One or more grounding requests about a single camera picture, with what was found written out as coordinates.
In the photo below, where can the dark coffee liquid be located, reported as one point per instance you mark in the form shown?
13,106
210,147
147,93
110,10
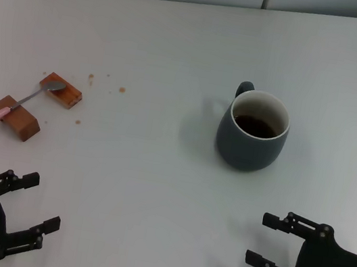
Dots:
255,127

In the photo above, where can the flat grooved wooden block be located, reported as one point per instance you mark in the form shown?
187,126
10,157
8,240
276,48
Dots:
66,94

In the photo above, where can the dark grey ceramic cup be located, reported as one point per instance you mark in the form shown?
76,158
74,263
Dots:
248,148

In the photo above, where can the notched wooden rest block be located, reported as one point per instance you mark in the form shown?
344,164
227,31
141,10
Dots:
21,121

